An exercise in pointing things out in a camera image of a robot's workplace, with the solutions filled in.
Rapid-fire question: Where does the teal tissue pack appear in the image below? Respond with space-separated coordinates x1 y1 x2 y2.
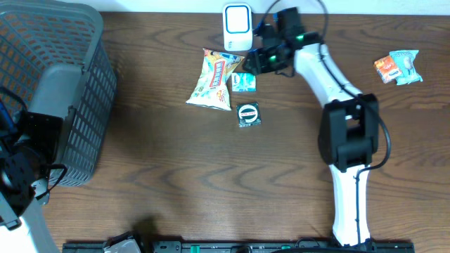
231 72 257 92

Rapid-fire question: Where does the dark green ointment box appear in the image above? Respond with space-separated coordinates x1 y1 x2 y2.
236 102 262 128

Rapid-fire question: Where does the yellow white snack bag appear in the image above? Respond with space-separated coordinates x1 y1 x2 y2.
186 48 244 111

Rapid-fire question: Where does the orange tissue pack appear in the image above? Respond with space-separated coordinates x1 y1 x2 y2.
373 56 402 84

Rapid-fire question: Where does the teal wet wipe packet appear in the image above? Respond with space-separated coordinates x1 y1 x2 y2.
390 50 423 86

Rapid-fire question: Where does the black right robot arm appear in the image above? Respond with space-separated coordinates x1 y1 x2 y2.
243 8 378 249

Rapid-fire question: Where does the white barcode scanner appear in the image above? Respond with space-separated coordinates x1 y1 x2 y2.
222 3 253 51

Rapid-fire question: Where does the dark grey plastic basket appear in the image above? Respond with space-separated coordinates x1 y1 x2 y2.
1 1 117 186

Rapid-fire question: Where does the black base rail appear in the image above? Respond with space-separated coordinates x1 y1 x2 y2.
62 239 415 253

